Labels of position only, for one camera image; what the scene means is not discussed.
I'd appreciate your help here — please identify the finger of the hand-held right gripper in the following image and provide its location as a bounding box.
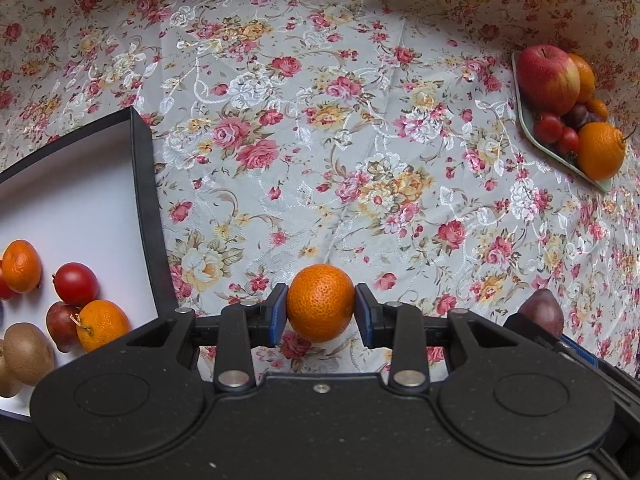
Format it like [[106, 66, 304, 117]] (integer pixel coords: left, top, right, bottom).
[[502, 312, 638, 396]]

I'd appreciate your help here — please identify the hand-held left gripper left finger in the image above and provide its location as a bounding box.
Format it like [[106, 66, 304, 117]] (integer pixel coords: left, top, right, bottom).
[[125, 284, 289, 393]]

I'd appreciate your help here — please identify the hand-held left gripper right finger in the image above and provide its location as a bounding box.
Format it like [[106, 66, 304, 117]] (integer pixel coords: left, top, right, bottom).
[[354, 284, 521, 395]]

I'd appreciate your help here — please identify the purple red plum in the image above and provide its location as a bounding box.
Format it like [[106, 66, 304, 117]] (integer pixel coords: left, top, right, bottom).
[[46, 301, 83, 354], [517, 288, 565, 339]]

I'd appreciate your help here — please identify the orange mandarin with stem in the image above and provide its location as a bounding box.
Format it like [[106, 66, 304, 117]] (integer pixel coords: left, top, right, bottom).
[[70, 300, 132, 353]]

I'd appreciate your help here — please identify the black box white inside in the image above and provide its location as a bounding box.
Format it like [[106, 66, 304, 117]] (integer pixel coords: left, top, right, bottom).
[[0, 106, 177, 421]]

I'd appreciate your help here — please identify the brown kiwi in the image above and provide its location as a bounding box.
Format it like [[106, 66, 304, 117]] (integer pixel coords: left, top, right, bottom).
[[0, 342, 23, 398], [2, 322, 56, 388]]

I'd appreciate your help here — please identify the pale green plate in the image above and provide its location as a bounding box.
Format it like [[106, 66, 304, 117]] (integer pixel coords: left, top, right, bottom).
[[511, 50, 613, 193]]

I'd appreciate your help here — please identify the large knobbed orange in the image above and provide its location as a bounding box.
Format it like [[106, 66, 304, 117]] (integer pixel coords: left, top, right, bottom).
[[577, 121, 627, 182]]

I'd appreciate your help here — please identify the floral tablecloth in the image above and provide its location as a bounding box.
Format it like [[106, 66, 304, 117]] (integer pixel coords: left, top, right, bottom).
[[0, 0, 640, 381]]

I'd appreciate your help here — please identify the dark purple plum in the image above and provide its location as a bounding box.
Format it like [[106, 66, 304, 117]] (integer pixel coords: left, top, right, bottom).
[[564, 103, 592, 128]]

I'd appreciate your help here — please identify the red apple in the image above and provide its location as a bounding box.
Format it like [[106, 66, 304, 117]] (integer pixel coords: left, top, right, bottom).
[[516, 44, 582, 117]]

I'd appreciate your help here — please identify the round orange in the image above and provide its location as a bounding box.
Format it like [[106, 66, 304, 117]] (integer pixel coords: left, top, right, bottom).
[[570, 53, 597, 104]]

